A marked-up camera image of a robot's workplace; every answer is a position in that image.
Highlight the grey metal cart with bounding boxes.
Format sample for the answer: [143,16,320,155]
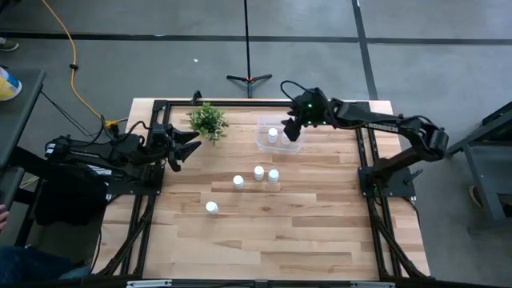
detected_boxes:
[442,102,512,233]

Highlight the person's leg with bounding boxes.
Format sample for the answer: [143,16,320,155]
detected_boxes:
[0,243,91,281]

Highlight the person's olive shoe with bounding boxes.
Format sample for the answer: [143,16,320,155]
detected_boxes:
[0,38,20,53]

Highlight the black bag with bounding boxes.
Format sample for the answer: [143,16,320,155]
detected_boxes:
[34,162,110,227]

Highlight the grey side desk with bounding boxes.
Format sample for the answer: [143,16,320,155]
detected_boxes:
[0,67,46,209]

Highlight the yellow and blue container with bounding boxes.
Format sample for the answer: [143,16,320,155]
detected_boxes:
[0,66,23,102]

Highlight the clear plastic basket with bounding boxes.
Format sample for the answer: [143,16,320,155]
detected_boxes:
[255,114,306,155]

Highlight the black tripod stand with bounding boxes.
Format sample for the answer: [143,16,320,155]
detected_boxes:
[226,0,274,99]

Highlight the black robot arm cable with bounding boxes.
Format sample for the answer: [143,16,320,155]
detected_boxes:
[279,79,311,103]

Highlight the potted green artificial plant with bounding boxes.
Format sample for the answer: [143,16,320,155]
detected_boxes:
[186,102,230,147]

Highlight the yellow extension cable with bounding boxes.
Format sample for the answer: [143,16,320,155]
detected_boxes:
[39,0,120,133]

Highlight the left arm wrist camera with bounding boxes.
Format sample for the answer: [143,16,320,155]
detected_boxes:
[166,154,182,174]

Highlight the black aluminium table frame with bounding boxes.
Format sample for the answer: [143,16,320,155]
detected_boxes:
[95,90,431,281]

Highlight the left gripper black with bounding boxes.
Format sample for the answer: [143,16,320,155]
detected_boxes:
[150,122,202,163]

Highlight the silver metal bracket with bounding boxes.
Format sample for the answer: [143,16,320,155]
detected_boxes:
[126,279,173,288]
[350,281,396,288]

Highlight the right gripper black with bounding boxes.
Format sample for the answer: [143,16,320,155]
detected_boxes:
[280,87,334,142]

